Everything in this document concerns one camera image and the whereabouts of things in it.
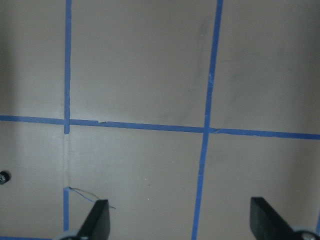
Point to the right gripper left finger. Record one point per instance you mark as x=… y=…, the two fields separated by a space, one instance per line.
x=97 y=225

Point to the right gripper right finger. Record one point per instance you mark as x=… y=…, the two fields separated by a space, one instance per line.
x=267 y=224

